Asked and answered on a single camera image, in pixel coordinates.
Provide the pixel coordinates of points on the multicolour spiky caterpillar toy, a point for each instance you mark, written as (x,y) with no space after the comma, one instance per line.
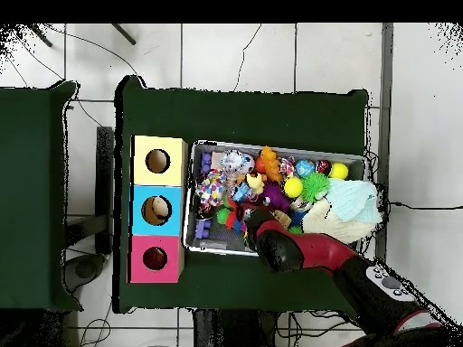
(226,217)

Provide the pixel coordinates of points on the pale yellow plush toy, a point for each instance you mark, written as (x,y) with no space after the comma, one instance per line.
(256,181)

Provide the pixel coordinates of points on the green spiky rubber ball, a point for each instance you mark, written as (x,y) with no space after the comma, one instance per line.
(314,186)

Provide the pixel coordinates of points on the orange striped tiger plush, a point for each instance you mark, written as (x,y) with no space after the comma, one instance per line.
(155,258)

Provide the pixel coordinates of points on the cream muslin cloth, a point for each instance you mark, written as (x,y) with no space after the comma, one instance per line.
(332,226)

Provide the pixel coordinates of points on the mint green muslin cloth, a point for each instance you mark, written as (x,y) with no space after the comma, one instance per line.
(351,198)

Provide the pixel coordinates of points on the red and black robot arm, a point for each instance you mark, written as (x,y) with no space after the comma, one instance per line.
(325,253)

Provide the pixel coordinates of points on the wooden box with three holes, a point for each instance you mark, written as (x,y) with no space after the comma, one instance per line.
(173,224)

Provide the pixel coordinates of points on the purple spiky ball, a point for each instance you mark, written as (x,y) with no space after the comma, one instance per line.
(276,195)

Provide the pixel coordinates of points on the orange plastic building block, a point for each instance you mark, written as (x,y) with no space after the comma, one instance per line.
(271,164)

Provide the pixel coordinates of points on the yellow tennis-style ball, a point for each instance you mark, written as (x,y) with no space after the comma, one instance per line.
(293,187)

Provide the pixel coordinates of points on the dark green table cloth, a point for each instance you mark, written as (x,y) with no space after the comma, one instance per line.
(235,119)

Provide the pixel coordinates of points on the blue globe print ball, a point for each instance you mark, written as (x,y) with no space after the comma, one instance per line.
(305,167)

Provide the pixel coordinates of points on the smooth yellow ball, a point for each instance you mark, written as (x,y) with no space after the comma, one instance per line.
(339,170)

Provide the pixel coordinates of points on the black upright panel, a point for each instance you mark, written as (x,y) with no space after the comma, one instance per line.
(105,180)

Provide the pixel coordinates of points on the black tripod leg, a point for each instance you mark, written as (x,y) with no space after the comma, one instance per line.
(123,34)
(39,35)

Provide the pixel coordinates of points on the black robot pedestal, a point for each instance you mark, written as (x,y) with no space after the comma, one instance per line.
(224,332)

